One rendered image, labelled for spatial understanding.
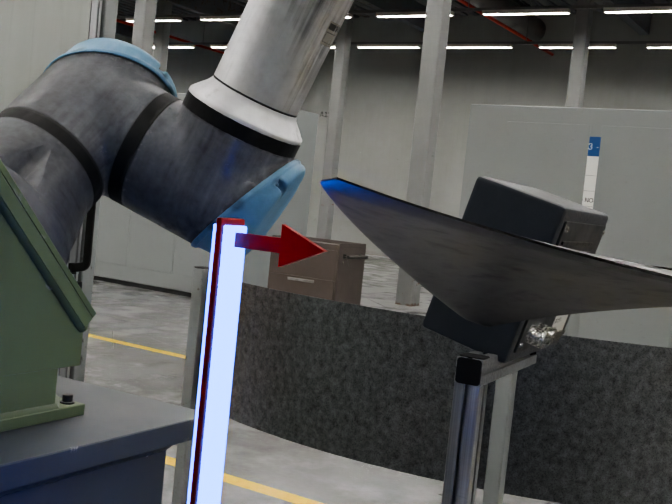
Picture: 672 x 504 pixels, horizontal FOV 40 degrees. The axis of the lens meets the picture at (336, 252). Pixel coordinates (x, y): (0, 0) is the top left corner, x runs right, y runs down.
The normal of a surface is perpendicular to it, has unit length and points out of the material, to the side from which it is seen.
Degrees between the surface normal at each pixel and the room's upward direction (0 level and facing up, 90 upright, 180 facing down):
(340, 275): 90
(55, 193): 68
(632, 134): 90
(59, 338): 90
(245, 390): 90
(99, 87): 55
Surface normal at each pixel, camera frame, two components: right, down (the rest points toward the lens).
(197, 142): -0.42, 0.00
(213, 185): -0.02, 0.11
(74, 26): 0.89, 0.11
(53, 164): 0.75, -0.43
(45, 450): 0.11, -0.99
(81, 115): 0.49, -0.39
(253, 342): -0.72, -0.04
